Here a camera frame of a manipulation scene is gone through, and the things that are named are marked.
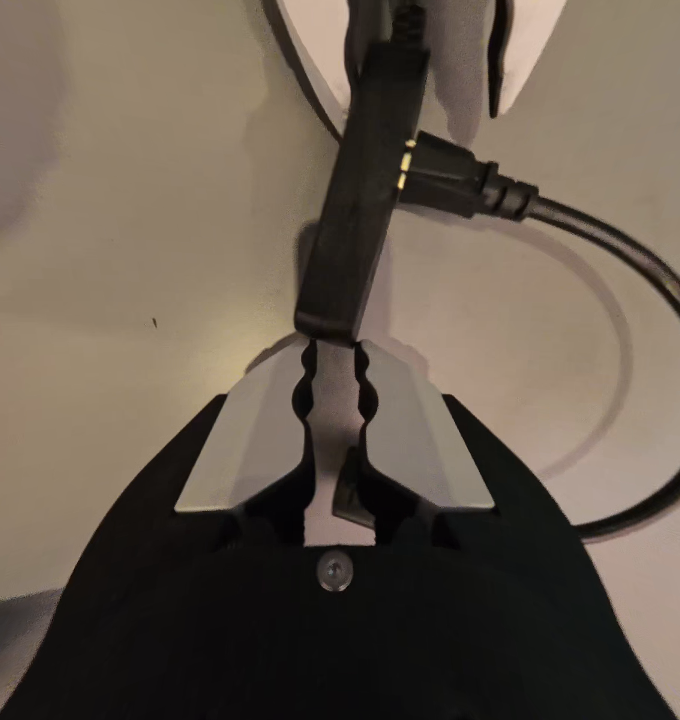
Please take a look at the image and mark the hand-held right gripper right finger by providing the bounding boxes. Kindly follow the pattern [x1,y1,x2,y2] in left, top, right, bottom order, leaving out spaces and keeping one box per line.
[331,337,497,545]

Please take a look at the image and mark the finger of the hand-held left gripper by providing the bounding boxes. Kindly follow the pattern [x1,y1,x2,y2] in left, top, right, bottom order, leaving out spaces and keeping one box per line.
[488,0,567,120]
[277,0,370,110]

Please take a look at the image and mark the black power cord with plug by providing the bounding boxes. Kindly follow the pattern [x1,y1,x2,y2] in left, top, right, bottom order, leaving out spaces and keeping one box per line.
[396,130,680,542]

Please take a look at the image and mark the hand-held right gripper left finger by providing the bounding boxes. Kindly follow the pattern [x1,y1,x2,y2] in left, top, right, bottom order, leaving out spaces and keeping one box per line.
[174,337,318,545]

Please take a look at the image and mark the black power strip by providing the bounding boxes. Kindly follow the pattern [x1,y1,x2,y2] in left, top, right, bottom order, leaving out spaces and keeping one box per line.
[292,39,433,344]

